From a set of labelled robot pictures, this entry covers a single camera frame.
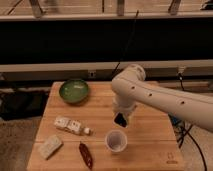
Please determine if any blue box beside table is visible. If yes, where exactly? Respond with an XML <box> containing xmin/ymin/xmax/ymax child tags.
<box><xmin>170</xmin><ymin>116</ymin><xmax>184</xmax><ymax>135</ymax></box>

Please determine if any red chili pepper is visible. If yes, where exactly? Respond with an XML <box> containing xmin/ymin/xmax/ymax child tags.
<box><xmin>79</xmin><ymin>143</ymin><xmax>93</xmax><ymax>169</ymax></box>

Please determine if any black hanging cable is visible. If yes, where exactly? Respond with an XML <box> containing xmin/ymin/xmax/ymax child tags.
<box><xmin>110</xmin><ymin>9</ymin><xmax>140</xmax><ymax>77</ymax></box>

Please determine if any black floor cable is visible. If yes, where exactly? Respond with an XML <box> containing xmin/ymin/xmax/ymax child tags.
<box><xmin>173</xmin><ymin>71</ymin><xmax>209</xmax><ymax>171</ymax></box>

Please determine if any green ceramic bowl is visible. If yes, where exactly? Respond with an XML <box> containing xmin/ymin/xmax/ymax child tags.
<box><xmin>59</xmin><ymin>79</ymin><xmax>90</xmax><ymax>104</ymax></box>

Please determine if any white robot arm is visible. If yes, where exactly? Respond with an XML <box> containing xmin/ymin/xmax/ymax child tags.
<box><xmin>111</xmin><ymin>64</ymin><xmax>213</xmax><ymax>132</ymax></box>

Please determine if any white wall outlet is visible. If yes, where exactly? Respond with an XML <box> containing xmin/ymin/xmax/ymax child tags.
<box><xmin>88</xmin><ymin>70</ymin><xmax>96</xmax><ymax>79</ymax></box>

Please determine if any black eraser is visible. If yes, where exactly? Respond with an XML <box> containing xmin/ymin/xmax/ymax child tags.
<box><xmin>114</xmin><ymin>113</ymin><xmax>127</xmax><ymax>127</ymax></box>

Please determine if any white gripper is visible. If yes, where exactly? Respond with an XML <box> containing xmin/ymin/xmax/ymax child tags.
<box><xmin>112</xmin><ymin>99</ymin><xmax>136</xmax><ymax>121</ymax></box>

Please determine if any pale sponge block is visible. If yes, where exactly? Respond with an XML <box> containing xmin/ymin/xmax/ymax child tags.
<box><xmin>38</xmin><ymin>135</ymin><xmax>63</xmax><ymax>159</ymax></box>

